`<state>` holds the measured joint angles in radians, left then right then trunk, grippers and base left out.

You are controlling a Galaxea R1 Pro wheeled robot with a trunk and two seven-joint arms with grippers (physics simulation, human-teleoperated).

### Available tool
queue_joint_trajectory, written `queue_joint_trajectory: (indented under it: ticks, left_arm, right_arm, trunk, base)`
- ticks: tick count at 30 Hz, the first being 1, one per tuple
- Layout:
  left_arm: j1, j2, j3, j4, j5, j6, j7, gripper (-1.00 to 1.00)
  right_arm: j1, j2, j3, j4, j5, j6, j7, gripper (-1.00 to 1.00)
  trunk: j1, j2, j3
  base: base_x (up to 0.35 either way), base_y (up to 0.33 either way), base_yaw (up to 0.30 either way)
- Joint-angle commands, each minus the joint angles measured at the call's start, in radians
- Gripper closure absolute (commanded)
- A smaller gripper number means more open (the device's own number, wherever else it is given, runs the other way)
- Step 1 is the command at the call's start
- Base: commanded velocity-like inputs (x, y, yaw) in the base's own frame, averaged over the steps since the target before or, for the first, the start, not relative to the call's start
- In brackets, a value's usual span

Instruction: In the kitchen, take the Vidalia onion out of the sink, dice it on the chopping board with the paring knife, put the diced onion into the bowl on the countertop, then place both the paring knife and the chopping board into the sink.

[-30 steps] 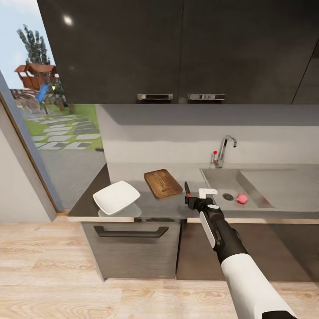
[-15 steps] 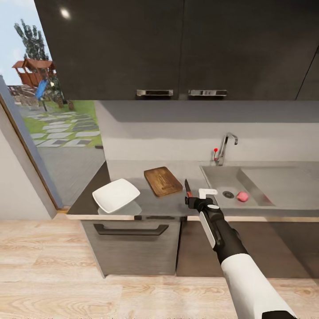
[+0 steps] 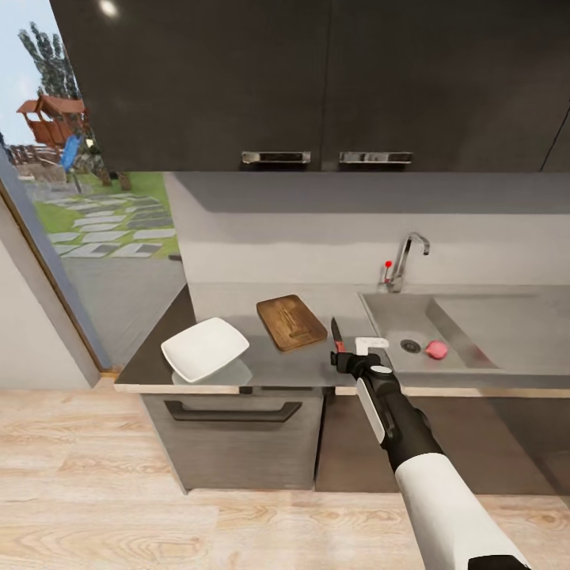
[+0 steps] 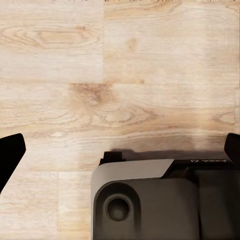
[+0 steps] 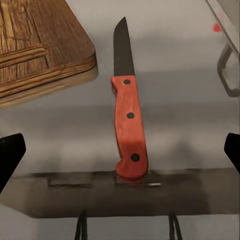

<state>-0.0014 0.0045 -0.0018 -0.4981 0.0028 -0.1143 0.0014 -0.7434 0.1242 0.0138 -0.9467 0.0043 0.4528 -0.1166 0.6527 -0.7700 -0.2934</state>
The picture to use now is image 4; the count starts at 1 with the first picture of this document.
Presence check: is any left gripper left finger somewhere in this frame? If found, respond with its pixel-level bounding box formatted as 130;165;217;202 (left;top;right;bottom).
0;133;26;193

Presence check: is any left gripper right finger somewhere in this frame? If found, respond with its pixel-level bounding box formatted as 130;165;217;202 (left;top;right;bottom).
224;133;240;173

